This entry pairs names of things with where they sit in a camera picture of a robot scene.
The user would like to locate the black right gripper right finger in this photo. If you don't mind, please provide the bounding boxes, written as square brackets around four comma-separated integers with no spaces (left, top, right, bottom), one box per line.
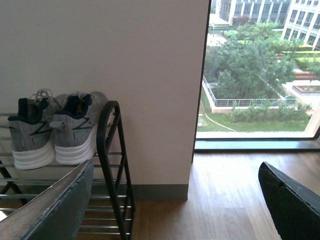
[258,162,320,240]

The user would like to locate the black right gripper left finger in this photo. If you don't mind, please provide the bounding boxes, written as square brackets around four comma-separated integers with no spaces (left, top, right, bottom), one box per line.
[0,160,94,240]

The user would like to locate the grey sneaker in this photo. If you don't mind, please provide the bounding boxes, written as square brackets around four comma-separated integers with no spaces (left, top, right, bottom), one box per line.
[49,91,108,165]
[8,88,68,170]

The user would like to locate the black metal shoe rack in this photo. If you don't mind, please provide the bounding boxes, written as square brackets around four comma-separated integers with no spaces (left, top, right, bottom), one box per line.
[0,101,136,240]

